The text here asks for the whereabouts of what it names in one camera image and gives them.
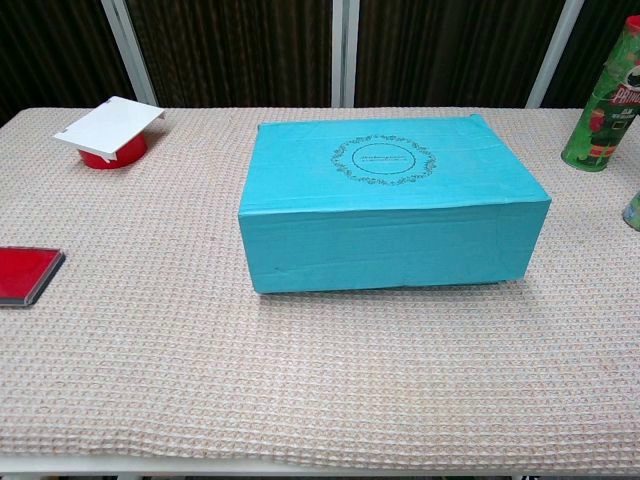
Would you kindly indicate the teal cardboard shoe box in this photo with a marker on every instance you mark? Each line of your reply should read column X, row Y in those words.
column 380, row 235

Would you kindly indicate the beige waffle tablecloth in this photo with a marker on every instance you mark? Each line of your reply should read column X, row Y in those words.
column 200, row 375

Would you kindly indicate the red round container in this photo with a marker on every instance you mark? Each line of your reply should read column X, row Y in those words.
column 127, row 152

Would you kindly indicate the white plastic card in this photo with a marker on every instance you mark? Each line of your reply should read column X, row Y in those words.
column 112, row 125

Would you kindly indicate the red ink pad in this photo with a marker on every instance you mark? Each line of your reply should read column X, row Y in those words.
column 22, row 272

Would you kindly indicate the green Pringles can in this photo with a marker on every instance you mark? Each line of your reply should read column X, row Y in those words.
column 602, row 120

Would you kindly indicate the green patterned can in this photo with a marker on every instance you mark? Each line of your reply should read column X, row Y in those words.
column 633, row 212

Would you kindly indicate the white frame post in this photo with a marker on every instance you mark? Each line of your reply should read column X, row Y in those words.
column 131, row 55
column 345, row 50
column 555, row 55

